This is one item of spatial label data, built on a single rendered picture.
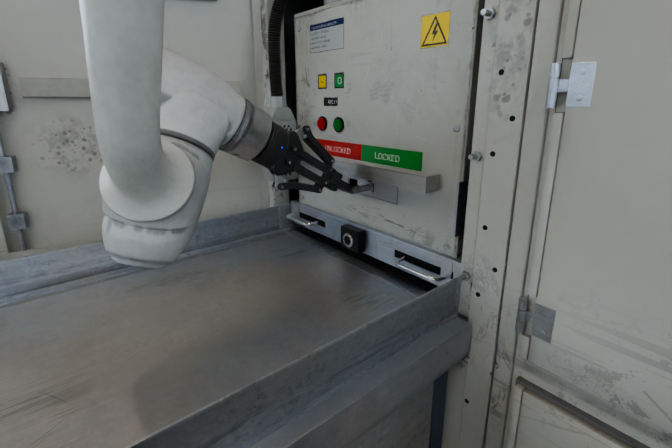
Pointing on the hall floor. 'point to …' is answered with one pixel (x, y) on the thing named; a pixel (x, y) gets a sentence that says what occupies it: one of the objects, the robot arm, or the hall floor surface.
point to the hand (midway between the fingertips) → (337, 183)
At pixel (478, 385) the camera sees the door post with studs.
